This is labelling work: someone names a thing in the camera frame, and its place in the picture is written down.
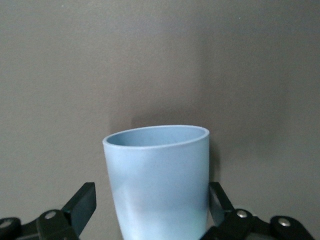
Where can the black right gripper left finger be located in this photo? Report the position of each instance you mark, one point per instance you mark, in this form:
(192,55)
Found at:
(82,207)

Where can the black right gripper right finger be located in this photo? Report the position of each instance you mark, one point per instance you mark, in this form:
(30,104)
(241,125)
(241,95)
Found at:
(222,207)

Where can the light blue plastic cup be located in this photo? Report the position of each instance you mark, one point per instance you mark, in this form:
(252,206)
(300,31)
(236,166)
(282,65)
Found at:
(157,180)

